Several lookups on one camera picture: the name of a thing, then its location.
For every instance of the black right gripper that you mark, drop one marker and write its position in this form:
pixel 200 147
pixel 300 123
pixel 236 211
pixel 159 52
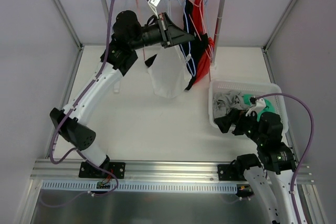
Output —
pixel 234 123

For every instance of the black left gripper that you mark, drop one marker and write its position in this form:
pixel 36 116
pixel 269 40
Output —
pixel 163 31

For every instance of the grey tank top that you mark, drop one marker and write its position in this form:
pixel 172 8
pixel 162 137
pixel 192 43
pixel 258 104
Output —
pixel 224 102

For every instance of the white tank top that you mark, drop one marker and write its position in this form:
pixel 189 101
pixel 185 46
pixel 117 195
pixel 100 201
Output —
pixel 168 72

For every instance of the green tank top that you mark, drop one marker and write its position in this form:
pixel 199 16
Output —
pixel 270 108

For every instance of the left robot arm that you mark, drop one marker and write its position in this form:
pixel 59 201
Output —
pixel 128 35

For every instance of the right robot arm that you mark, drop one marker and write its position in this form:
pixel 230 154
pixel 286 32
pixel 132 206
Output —
pixel 270 172

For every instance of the black tank top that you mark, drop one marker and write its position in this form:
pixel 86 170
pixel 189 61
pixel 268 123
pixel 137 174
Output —
pixel 196 44

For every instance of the red tank top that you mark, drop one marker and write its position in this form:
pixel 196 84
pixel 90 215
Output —
pixel 204 63

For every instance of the white plastic basket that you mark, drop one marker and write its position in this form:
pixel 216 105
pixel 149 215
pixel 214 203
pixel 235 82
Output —
pixel 257 89

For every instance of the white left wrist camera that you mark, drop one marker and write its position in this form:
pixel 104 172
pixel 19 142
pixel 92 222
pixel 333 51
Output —
pixel 153 6

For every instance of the aluminium frame post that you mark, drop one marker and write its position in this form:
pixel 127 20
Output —
pixel 65 19

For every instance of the white slotted cable duct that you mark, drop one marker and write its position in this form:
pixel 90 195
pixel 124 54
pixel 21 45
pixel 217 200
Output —
pixel 225 188

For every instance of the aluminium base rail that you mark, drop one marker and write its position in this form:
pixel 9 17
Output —
pixel 140 171

